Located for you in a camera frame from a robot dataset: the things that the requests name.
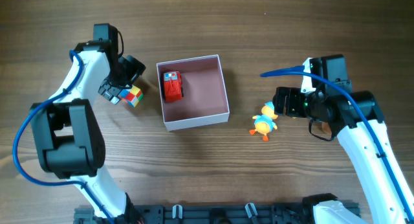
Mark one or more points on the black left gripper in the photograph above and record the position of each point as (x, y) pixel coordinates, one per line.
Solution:
(135, 67)

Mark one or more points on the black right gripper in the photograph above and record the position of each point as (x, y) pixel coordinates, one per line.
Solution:
(292, 94)

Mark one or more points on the multicoloured puzzle cube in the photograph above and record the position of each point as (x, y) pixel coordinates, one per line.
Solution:
(131, 96)

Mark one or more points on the orange duck toy blue hat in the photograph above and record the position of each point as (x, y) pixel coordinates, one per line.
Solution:
(265, 122)

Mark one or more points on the red toy truck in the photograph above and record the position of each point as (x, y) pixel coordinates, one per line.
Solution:
(172, 82)

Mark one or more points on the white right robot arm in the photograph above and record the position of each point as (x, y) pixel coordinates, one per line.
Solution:
(356, 120)

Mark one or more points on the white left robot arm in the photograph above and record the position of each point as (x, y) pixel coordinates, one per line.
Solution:
(67, 136)

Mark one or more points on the brown plush capybara toy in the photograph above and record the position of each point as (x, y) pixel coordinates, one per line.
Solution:
(325, 128)

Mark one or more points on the white box pink interior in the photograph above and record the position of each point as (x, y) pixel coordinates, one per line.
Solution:
(205, 98)

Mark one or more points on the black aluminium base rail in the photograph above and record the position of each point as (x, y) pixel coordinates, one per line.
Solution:
(275, 213)

